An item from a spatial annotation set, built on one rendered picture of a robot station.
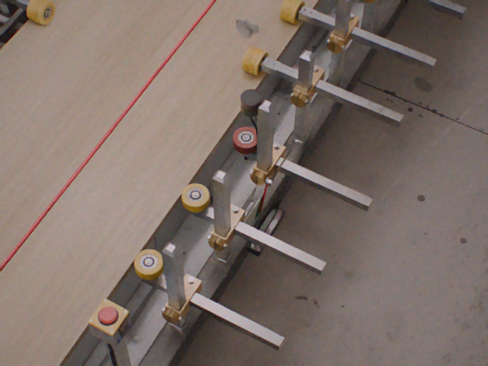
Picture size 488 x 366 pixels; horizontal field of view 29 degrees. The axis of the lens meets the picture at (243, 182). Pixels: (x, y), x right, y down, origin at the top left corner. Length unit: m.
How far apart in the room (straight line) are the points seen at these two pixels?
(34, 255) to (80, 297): 0.19
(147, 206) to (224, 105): 0.42
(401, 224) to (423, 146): 0.40
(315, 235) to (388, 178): 0.41
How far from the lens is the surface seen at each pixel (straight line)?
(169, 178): 2.74
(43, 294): 2.59
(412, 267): 3.67
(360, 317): 3.54
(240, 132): 2.82
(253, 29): 3.09
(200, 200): 2.69
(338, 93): 2.86
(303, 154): 3.04
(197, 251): 2.93
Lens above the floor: 3.16
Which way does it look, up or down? 56 degrees down
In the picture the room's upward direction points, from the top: straight up
